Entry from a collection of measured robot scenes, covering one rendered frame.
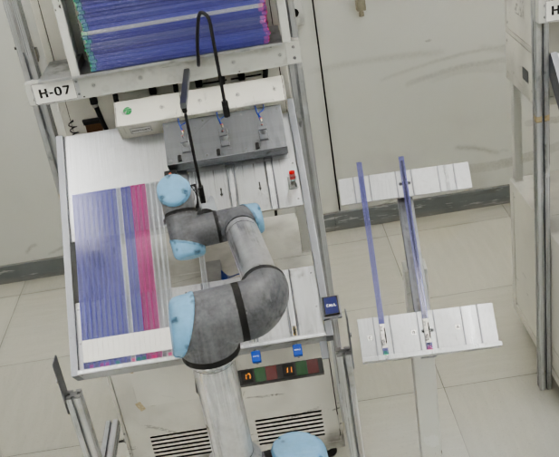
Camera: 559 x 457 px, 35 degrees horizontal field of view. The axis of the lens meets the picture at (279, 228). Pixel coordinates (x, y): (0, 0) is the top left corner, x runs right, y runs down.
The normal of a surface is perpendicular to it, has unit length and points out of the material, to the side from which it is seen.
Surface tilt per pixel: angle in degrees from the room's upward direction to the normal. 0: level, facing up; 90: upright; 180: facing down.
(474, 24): 90
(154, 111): 43
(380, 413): 0
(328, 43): 90
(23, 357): 0
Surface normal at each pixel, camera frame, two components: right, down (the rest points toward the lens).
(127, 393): 0.06, 0.45
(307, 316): -0.07, -0.34
